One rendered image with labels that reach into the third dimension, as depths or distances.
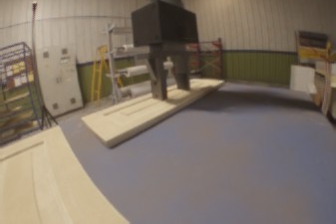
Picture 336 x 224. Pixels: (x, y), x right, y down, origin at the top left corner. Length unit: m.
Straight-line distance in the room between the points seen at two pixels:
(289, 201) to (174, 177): 0.16
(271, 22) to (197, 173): 6.95
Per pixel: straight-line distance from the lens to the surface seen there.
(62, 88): 4.53
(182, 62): 0.56
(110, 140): 0.29
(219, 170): 0.22
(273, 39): 6.90
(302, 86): 3.07
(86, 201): 0.19
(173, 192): 0.19
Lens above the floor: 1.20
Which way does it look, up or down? 16 degrees down
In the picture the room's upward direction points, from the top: 5 degrees counter-clockwise
